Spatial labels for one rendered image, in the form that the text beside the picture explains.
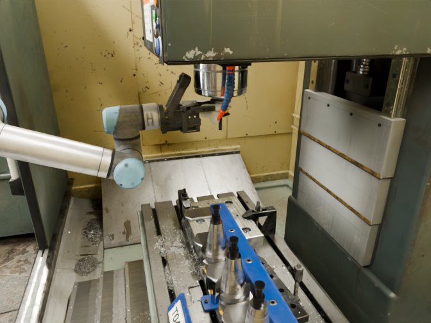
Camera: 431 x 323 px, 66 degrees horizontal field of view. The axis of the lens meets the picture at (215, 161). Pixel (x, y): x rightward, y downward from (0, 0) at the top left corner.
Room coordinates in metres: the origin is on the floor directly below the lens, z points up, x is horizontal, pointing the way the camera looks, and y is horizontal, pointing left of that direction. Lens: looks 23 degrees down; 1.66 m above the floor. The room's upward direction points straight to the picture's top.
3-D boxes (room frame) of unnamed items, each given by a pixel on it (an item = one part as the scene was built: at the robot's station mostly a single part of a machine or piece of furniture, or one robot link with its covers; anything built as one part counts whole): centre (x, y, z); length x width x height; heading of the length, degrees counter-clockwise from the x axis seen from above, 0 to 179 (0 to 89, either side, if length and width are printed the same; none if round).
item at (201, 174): (1.63, 0.17, 0.75); 0.89 x 0.67 x 0.26; 106
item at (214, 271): (0.52, -0.02, 1.21); 0.07 x 0.05 x 0.01; 106
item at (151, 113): (0.93, 0.18, 1.41); 0.08 x 0.05 x 0.08; 16
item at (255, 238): (1.06, -0.02, 0.97); 0.29 x 0.23 x 0.05; 16
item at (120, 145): (0.90, 0.25, 1.31); 0.11 x 0.08 x 0.11; 14
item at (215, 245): (0.57, 0.00, 1.26); 0.04 x 0.04 x 0.07
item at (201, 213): (0.73, 0.04, 1.21); 0.07 x 0.05 x 0.01; 106
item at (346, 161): (1.12, -0.44, 1.16); 0.48 x 0.05 x 0.51; 16
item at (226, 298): (0.47, -0.03, 1.21); 0.06 x 0.06 x 0.03
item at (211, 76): (1.00, -0.02, 1.53); 0.16 x 0.16 x 0.12
